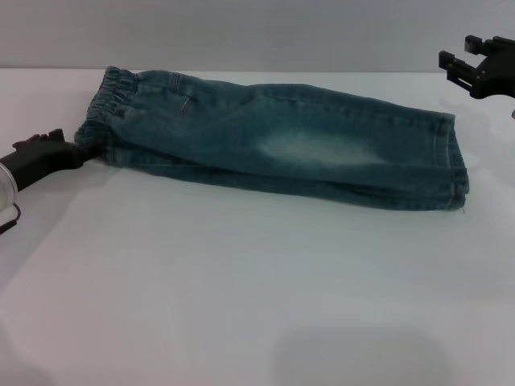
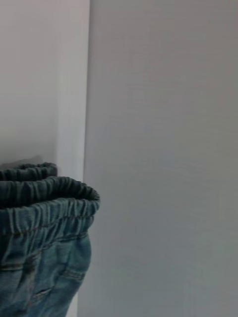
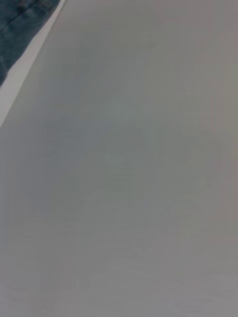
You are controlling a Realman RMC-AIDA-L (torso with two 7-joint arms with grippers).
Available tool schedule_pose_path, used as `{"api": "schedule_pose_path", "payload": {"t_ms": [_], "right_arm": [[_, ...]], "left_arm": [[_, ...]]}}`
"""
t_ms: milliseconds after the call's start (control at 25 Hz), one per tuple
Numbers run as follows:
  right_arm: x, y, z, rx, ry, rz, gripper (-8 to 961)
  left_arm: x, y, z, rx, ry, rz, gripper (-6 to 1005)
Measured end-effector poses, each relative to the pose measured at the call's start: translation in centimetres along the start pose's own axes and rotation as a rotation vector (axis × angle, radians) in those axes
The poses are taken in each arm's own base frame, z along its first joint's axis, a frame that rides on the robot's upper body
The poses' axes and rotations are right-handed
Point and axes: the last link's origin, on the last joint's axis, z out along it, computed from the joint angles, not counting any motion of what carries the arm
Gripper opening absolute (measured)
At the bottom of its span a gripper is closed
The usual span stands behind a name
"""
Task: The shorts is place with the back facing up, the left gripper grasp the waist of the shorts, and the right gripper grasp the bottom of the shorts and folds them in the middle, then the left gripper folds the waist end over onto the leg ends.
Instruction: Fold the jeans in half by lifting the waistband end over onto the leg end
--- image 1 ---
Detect blue denim shorts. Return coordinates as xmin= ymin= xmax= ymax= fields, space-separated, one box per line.
xmin=73 ymin=66 xmax=472 ymax=213

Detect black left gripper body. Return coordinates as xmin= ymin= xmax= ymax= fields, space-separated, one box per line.
xmin=0 ymin=127 xmax=84 ymax=193

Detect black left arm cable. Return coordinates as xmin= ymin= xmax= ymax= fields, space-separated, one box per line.
xmin=0 ymin=203 xmax=23 ymax=237

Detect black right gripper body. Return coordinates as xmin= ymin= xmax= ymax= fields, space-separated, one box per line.
xmin=469 ymin=35 xmax=515 ymax=100

